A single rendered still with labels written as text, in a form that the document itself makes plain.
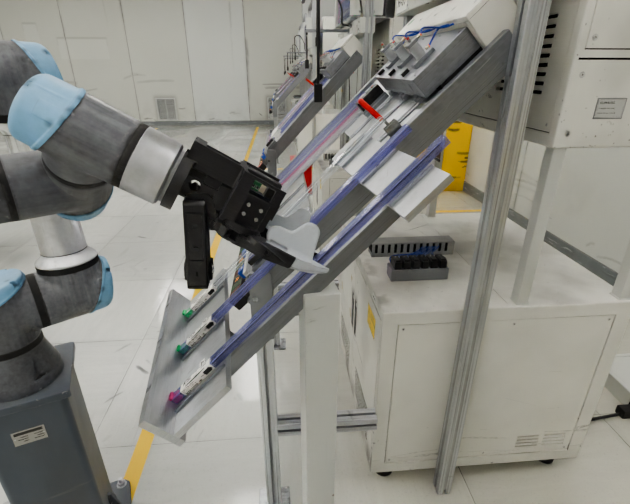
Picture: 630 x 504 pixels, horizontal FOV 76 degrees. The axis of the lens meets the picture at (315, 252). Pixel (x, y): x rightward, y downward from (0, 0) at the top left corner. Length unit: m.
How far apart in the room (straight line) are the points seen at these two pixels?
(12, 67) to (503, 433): 1.43
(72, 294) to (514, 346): 1.05
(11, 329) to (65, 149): 0.57
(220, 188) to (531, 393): 1.07
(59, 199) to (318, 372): 0.47
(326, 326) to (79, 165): 0.43
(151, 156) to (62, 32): 10.12
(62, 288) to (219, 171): 0.57
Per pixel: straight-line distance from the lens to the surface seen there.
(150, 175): 0.45
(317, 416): 0.81
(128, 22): 10.10
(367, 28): 2.26
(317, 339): 0.70
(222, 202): 0.48
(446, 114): 0.87
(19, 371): 1.02
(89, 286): 0.97
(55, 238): 0.94
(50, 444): 1.11
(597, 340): 1.31
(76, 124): 0.46
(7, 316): 0.97
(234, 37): 9.68
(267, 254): 0.47
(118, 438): 1.66
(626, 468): 1.75
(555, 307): 1.17
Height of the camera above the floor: 1.15
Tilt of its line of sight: 24 degrees down
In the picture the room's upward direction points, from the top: straight up
